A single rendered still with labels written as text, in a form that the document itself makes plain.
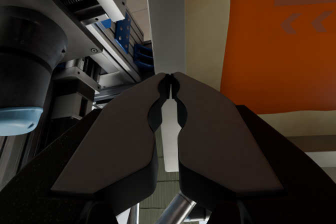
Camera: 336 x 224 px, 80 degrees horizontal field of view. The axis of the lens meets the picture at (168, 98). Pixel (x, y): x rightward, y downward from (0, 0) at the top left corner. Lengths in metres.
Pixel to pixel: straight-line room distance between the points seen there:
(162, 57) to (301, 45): 0.18
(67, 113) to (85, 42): 0.24
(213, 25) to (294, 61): 0.12
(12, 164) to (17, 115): 0.24
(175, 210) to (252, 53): 0.64
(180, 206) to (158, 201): 3.37
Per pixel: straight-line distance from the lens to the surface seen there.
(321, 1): 0.31
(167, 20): 0.23
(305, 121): 0.39
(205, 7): 0.26
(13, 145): 0.65
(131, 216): 0.93
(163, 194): 4.15
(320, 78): 0.35
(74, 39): 0.54
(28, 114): 0.44
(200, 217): 0.97
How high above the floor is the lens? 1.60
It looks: 26 degrees down
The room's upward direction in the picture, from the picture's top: 179 degrees clockwise
